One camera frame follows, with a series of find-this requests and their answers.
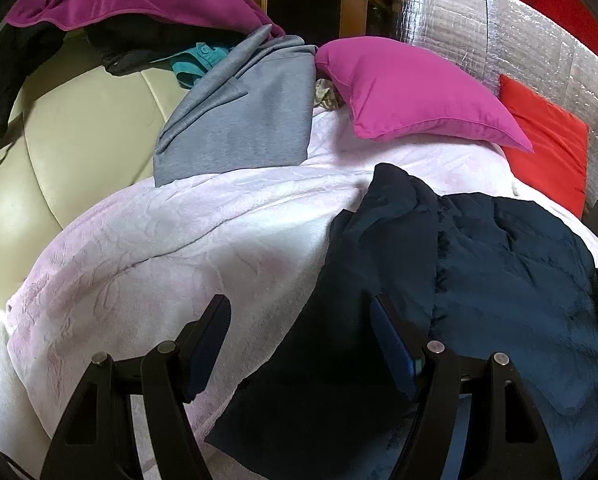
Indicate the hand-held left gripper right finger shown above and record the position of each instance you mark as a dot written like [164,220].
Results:
[396,350]

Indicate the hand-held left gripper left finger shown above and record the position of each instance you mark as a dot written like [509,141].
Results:
[206,355]

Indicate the navy blue padded jacket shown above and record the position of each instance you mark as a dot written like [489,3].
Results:
[504,260]

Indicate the pale pink embossed blanket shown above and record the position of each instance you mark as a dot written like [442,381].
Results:
[179,240]

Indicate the cream leather sofa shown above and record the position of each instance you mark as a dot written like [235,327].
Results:
[79,160]

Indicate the grey garment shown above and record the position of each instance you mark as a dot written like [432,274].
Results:
[244,120]

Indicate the red pillow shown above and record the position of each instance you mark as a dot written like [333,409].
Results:
[544,150]

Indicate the magenta pillow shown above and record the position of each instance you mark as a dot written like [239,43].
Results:
[404,95]

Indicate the small patterned cloth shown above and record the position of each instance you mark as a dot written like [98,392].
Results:
[329,95]

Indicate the teal garment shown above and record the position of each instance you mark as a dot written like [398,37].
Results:
[204,60]

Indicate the silver foil insulation sheet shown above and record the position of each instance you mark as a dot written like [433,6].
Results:
[479,25]

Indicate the black garment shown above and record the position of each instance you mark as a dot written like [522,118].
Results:
[9,75]

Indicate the wooden cabinet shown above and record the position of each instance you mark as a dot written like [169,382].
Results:
[359,5]

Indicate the red cloth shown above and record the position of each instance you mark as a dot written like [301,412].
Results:
[544,0]

